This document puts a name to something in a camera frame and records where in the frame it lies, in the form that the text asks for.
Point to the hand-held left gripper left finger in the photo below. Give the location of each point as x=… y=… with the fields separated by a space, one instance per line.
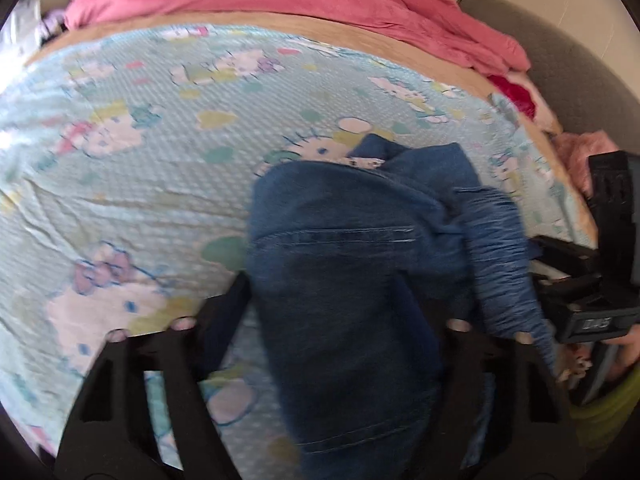
x=235 y=300

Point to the blue denim lace-hem pants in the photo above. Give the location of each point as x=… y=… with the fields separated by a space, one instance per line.
x=350 y=285

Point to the red cloth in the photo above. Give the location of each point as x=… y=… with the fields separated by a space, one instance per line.
x=515 y=92

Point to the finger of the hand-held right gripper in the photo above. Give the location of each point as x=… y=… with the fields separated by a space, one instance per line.
x=565 y=255
x=570 y=292

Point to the light blue cartoon printed blanket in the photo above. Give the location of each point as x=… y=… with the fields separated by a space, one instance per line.
x=150 y=160

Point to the pink fluffy garment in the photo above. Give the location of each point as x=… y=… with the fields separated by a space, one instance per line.
x=575 y=155

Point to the person's right hand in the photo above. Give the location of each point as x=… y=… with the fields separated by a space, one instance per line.
x=627 y=355

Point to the grey padded headboard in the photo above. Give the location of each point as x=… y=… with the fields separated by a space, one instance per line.
x=565 y=60

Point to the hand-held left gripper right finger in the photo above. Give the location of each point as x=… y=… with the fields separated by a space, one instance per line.
x=465 y=360

